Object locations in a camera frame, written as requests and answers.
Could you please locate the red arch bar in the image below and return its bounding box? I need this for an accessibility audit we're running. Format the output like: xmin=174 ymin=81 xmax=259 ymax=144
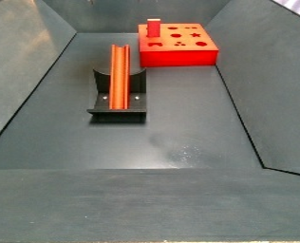
xmin=110 ymin=45 xmax=130 ymax=110

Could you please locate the black curved fixture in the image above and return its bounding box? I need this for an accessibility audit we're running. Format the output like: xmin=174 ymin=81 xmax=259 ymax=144
xmin=87 ymin=69 xmax=146 ymax=116

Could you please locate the red foam shape board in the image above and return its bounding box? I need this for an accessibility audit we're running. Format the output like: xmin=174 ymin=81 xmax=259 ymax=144
xmin=138 ymin=23 xmax=218 ymax=67

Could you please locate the red rectangular block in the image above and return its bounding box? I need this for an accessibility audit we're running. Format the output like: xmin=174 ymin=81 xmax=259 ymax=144
xmin=147 ymin=18 xmax=162 ymax=38

